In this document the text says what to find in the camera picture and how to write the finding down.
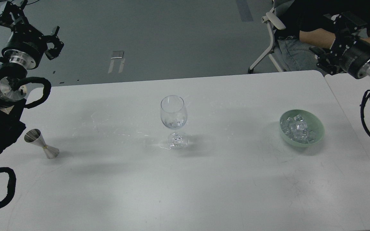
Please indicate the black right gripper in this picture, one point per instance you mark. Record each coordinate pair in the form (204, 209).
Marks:
(349, 52)

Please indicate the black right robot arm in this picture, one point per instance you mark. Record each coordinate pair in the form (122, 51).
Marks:
(349, 54)

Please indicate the silver metal jigger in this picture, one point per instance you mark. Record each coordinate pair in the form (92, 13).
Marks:
(35, 137)

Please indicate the seated person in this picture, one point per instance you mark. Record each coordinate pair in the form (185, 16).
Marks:
(307, 26)

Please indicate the clear wine glass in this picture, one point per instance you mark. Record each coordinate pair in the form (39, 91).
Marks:
(173, 114)

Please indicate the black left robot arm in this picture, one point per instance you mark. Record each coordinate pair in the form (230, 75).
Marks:
(19, 91)

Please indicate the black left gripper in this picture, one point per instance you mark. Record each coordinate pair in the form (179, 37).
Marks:
(25, 38)

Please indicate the pile of ice cubes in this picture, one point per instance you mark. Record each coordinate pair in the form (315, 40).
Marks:
(296, 129)

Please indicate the green bowl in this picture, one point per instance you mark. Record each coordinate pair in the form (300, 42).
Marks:
(314, 123)

